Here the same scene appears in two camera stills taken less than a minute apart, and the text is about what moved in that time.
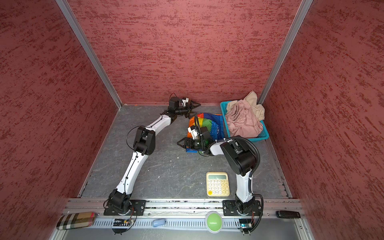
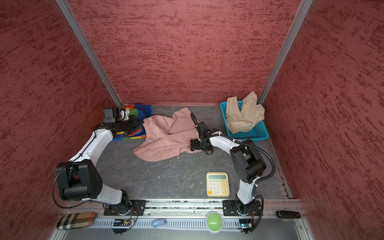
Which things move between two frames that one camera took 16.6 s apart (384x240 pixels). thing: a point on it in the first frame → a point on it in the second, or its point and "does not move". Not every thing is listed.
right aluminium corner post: (291, 36) does not move
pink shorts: (242, 121) → (167, 137)
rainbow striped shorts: (213, 122) → (141, 111)
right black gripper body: (196, 143) does not move
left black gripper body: (185, 110) → (129, 125)
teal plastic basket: (264, 135) does not move
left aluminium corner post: (95, 60) does not move
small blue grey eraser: (157, 222) does not move
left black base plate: (137, 207) does not move
